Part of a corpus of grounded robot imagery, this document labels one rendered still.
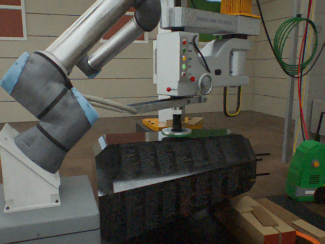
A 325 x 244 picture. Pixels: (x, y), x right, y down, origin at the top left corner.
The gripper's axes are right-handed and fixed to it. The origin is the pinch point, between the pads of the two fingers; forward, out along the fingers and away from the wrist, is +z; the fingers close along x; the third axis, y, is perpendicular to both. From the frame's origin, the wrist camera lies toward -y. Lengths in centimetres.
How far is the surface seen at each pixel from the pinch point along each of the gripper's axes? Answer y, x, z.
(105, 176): -21, 31, 36
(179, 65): -35, 57, -43
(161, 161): -41, 58, 19
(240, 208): -93, 113, 43
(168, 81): -44, 49, -33
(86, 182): 41, 51, 29
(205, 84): -54, 73, -38
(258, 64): -778, 70, -257
